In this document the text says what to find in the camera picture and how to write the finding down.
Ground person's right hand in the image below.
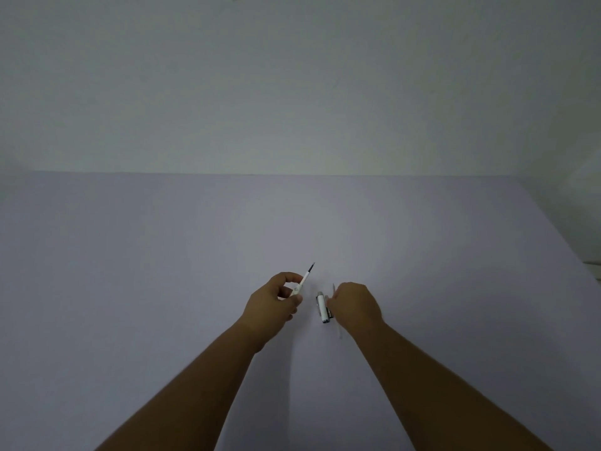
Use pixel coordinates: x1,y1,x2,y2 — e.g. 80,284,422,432
326,282,391,344

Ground person's left hand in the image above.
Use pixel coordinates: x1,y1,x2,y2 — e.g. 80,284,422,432
240,271,305,355

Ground white pen with black tip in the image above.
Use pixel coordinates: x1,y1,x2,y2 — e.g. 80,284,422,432
289,263,316,298

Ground person's left forearm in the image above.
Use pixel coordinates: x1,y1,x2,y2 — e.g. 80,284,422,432
93,320,266,451

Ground person's right forearm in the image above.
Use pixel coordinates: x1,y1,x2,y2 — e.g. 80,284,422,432
345,322,556,451

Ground white pen barrel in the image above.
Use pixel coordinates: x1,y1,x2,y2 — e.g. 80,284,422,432
316,291,333,325

